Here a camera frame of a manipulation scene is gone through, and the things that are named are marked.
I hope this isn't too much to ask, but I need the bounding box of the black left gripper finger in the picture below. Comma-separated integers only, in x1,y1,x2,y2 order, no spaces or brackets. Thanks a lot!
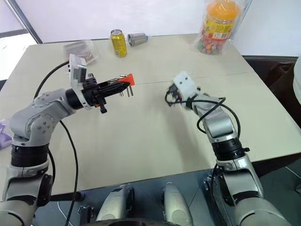
99,87,127,97
98,81,131,89

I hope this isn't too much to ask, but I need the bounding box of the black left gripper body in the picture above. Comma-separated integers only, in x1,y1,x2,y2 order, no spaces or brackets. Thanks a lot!
82,73,109,115

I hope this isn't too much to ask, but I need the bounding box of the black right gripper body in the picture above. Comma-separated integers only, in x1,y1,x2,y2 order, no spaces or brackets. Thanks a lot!
167,83,183,101

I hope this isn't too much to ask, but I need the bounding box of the yellow drink can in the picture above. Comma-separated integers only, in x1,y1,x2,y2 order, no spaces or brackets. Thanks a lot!
110,29,128,58

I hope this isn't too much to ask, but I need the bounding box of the clear bag of small parts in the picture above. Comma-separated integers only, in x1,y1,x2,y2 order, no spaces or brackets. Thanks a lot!
62,39,99,64

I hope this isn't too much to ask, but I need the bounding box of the steel cup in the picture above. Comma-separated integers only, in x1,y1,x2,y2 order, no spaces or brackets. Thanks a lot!
127,32,151,48

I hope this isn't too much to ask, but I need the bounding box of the candy jar in plastic bag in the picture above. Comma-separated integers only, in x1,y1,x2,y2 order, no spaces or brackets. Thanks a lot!
190,0,247,56

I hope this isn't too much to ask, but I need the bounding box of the white side table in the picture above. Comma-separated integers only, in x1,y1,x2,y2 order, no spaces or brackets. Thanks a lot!
0,30,38,82

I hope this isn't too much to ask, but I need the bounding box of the black diagonal pole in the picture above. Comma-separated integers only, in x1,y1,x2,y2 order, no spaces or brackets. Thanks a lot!
10,0,43,45

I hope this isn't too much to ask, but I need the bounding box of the purple plastic bag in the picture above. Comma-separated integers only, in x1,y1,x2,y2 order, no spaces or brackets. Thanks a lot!
0,119,13,151

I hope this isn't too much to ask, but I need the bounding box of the silver rounded robot leg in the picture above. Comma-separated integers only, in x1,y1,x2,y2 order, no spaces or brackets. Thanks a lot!
161,182,194,226
95,185,135,222

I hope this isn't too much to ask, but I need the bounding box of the black table clamp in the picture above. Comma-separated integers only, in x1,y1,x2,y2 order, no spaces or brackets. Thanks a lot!
79,205,95,222

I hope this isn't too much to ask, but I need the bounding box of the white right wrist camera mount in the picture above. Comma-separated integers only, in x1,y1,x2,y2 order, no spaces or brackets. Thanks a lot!
173,72,201,99

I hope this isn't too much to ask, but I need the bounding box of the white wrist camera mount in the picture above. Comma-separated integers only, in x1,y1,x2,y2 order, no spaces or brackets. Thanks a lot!
67,53,93,110
173,72,201,99

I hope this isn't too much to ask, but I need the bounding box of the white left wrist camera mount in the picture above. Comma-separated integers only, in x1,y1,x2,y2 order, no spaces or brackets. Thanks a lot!
67,53,93,110

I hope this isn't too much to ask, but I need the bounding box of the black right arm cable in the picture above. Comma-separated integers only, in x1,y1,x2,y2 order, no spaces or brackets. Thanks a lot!
164,90,242,142

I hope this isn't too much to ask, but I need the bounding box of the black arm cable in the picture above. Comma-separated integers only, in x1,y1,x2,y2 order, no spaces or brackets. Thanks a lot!
33,60,79,226
164,90,242,142

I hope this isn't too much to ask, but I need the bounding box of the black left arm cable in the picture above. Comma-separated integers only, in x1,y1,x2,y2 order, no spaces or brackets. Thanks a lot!
33,60,79,226

